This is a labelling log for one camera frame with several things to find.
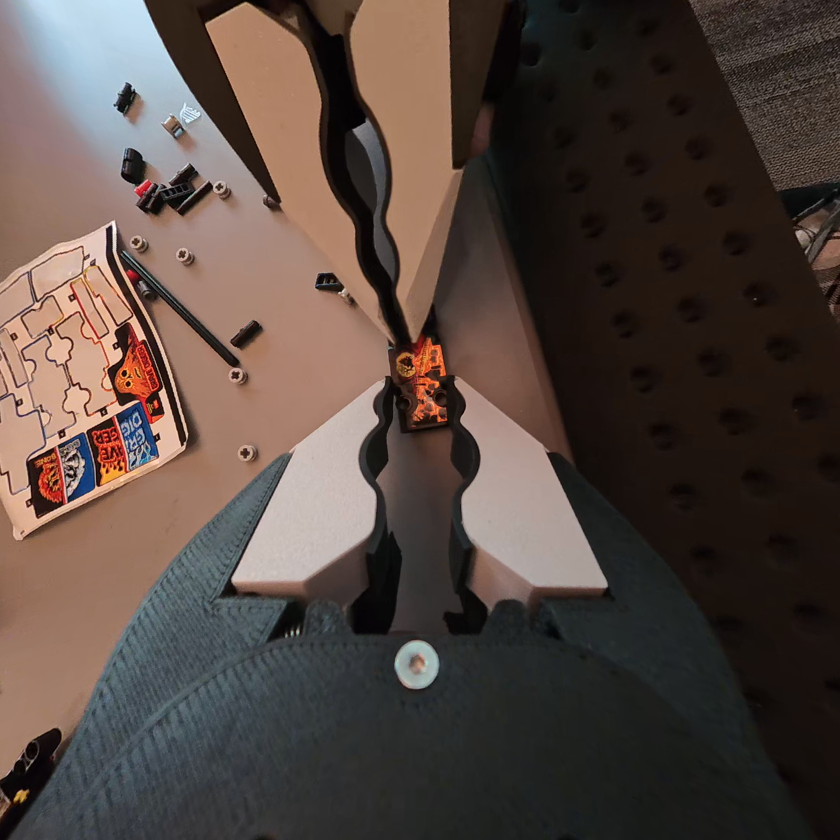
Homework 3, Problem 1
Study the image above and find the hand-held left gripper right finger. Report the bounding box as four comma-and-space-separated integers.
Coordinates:
446, 376, 610, 634

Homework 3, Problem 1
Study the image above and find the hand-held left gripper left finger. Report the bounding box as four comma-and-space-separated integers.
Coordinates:
231, 376, 403, 634

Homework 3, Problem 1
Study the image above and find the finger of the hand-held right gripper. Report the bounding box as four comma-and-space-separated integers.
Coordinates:
205, 3, 409, 343
346, 0, 468, 343

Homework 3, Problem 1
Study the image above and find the orange flame sticker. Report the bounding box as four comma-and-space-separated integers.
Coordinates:
388, 335, 454, 424

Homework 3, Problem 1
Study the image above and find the sticker sheet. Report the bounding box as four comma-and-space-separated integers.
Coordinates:
0, 221, 189, 540

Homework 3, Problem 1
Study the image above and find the grey desk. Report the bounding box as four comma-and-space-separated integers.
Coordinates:
0, 0, 572, 736

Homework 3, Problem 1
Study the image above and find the long black toy axle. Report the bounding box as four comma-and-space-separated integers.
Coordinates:
120, 251, 240, 367

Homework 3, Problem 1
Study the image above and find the toy truck model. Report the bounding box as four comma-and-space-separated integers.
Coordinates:
0, 727, 63, 821

